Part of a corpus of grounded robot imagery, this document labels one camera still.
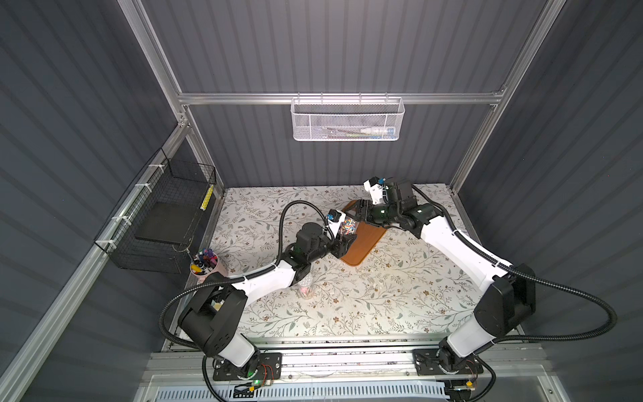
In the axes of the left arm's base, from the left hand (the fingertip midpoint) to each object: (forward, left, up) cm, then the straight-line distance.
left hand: (355, 235), depth 80 cm
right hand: (+5, +1, +6) cm, 8 cm away
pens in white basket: (+35, -4, +15) cm, 39 cm away
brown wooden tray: (+14, -9, -20) cm, 26 cm away
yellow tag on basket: (+11, +49, +6) cm, 51 cm away
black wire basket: (-4, +57, +10) cm, 58 cm away
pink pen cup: (-6, +49, -7) cm, 50 cm away
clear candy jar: (-12, +16, -12) cm, 23 cm away
